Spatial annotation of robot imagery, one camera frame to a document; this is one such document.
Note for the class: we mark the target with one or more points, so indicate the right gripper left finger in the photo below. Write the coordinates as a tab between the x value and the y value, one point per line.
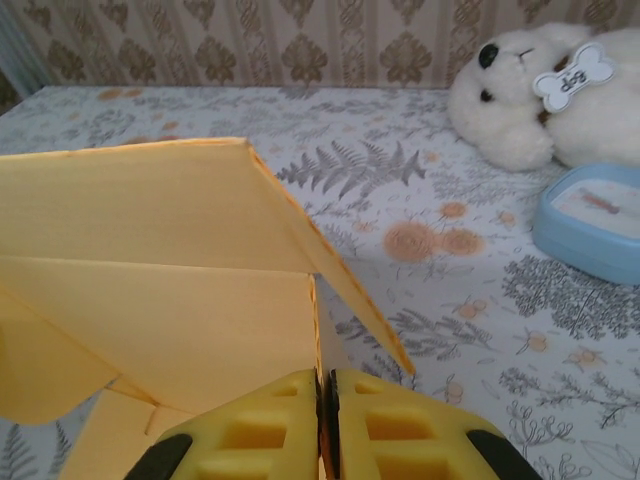
250	440

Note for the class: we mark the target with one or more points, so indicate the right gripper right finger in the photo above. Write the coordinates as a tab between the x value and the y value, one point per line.
410	440

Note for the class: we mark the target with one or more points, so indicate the yellow paper box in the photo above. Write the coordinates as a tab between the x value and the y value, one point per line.
150	250

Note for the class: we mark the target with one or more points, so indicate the floral table cover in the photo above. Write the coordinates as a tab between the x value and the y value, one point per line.
450	350

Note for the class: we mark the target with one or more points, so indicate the cream plush dog toy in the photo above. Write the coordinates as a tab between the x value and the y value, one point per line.
500	125

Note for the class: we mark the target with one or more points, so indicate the aluminium frame post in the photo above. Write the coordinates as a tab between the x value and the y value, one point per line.
15	50

